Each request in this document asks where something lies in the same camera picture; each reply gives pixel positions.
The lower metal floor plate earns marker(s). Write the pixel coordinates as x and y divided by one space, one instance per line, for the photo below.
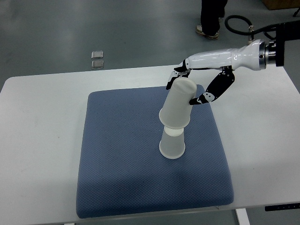
97 64

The brown wooden box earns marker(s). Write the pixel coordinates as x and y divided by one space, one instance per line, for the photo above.
281 4

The person legs dark trousers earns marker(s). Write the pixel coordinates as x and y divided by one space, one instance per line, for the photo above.
211 11

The upper metal floor plate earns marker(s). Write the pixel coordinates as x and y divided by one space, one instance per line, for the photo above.
97 54

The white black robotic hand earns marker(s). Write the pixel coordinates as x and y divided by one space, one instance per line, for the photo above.
253 56

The person shoe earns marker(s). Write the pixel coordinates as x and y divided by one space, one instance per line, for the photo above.
210 35

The white table leg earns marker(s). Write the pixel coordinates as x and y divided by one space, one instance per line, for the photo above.
242 217

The black tripod leg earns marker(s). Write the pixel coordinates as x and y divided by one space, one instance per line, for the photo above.
296 12

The white paper cup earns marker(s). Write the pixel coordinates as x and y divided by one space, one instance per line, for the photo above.
172 144
175 113

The blue fabric cushion mat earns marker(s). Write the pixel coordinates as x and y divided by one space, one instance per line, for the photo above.
122 171

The table control panel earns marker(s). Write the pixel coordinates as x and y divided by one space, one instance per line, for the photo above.
282 207

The metal floor plate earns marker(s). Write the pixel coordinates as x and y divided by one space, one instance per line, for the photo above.
97 64
97 54

